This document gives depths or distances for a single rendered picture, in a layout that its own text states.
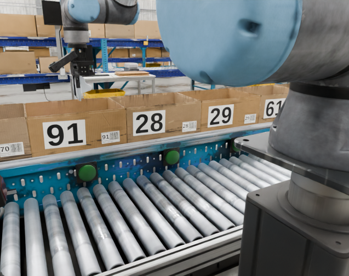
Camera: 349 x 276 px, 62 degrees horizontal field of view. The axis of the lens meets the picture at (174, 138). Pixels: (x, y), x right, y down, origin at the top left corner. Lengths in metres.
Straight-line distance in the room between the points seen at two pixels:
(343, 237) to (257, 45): 0.31
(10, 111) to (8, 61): 3.99
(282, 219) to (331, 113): 0.17
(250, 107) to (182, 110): 0.43
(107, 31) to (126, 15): 4.84
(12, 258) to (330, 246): 0.80
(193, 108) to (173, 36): 1.12
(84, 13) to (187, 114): 0.67
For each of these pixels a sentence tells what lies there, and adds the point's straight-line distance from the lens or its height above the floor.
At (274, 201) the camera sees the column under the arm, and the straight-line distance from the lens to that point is 0.51.
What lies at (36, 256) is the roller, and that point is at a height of 0.75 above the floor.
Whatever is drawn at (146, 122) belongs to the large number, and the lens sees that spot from 1.32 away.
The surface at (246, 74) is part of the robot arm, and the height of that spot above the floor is 1.30.
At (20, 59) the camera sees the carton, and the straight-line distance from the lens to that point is 5.46.
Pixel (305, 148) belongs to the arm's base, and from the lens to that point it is 0.41.
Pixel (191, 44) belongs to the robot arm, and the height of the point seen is 1.32.
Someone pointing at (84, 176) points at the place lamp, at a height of 0.80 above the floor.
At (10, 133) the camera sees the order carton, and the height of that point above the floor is 0.99.
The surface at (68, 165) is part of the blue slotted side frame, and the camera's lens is 1.23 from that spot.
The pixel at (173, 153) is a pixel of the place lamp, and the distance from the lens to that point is 1.34.
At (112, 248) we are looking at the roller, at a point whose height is 0.75.
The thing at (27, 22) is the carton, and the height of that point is 1.61.
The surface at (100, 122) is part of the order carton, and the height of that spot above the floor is 1.00.
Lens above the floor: 1.32
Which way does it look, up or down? 18 degrees down
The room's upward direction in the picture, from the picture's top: 1 degrees clockwise
